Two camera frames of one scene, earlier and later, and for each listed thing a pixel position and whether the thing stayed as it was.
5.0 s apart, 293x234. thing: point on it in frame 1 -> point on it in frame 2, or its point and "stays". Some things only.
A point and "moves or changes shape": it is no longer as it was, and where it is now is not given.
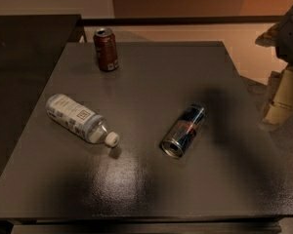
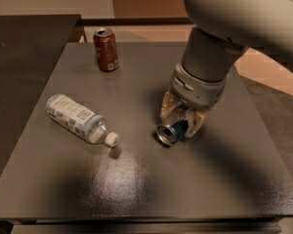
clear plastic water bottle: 80,120 stays
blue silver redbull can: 183,130 moves or changes shape
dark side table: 24,50 stays
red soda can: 105,49 stays
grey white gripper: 291,38 -> 194,89
